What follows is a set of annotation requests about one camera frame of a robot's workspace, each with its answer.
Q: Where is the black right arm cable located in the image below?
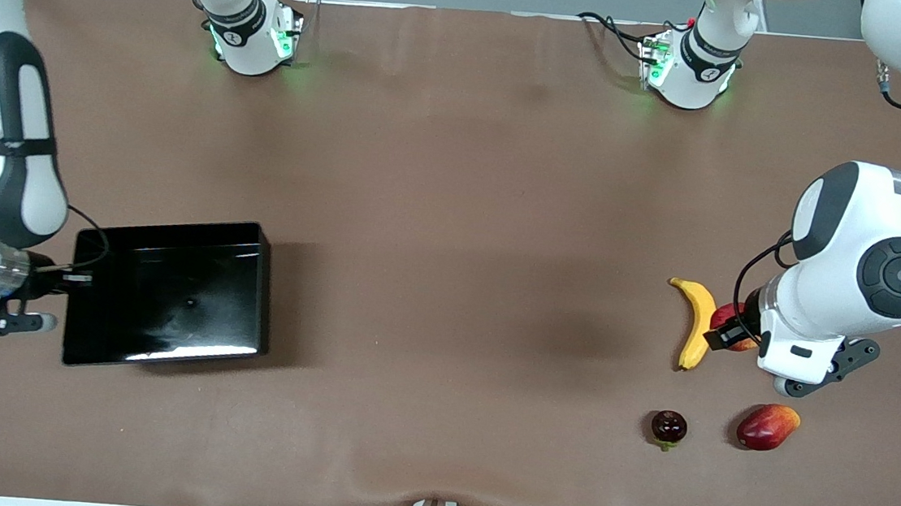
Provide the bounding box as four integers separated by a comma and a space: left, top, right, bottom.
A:
0, 0, 131, 281

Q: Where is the black left base cable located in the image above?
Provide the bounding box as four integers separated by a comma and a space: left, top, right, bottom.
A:
572, 9, 684, 68

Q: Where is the yellow banana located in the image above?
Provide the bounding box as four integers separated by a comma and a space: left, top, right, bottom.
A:
661, 276, 721, 374

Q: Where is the black plastic box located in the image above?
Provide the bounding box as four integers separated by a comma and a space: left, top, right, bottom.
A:
60, 206, 280, 383

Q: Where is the brown table cover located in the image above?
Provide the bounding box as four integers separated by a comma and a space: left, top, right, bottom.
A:
0, 0, 901, 506

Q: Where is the red yellow apple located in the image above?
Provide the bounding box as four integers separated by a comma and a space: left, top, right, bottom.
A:
707, 301, 765, 354

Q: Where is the dark purple mangosteen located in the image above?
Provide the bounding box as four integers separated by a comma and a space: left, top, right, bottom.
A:
648, 409, 690, 455

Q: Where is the red yellow mango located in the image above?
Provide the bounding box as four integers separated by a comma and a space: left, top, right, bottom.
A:
734, 400, 803, 456

